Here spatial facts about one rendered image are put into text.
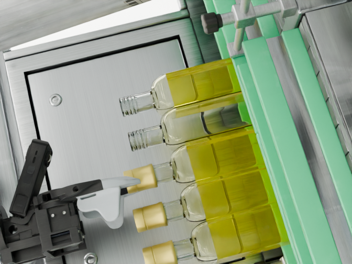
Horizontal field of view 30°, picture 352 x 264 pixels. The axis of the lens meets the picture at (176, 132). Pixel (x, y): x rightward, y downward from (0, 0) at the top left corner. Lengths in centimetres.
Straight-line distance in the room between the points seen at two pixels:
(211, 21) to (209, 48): 35
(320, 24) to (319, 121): 13
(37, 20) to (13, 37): 2
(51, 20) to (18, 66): 71
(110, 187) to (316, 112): 30
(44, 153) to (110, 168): 17
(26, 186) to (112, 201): 12
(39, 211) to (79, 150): 21
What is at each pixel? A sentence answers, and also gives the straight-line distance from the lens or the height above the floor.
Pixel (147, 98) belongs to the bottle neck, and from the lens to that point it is 98.
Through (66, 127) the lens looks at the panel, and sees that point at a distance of 113.
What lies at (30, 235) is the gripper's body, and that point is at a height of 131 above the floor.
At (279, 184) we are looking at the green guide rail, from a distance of 90.
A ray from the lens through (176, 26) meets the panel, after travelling 118.
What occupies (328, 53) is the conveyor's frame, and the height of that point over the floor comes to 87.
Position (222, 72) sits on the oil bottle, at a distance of 99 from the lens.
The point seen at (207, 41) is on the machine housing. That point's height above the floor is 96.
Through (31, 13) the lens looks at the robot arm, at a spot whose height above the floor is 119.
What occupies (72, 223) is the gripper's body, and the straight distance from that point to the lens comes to 92.
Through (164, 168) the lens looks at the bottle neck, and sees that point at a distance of 95.
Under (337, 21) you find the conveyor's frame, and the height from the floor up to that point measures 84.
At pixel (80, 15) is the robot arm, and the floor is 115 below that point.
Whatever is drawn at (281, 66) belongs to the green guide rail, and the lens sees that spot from 88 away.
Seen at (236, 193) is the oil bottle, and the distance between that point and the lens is 93.
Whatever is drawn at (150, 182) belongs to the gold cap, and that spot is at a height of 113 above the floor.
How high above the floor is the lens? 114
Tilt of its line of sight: 4 degrees down
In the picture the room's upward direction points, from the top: 104 degrees counter-clockwise
